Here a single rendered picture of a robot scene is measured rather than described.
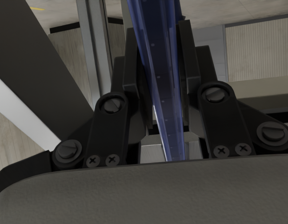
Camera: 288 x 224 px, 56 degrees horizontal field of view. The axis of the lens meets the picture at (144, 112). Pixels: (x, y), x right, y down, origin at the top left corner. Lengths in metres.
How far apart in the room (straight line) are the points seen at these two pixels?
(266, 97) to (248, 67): 9.82
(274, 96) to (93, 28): 0.39
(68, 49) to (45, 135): 5.70
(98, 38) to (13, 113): 0.31
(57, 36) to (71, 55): 0.51
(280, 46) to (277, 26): 0.64
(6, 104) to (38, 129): 0.03
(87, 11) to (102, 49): 0.06
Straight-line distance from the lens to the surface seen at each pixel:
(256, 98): 0.61
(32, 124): 0.19
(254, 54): 10.40
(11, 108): 0.17
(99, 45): 0.47
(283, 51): 10.38
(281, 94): 0.63
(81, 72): 5.74
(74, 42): 5.80
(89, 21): 0.48
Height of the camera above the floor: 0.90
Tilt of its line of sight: 11 degrees up
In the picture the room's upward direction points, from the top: 173 degrees clockwise
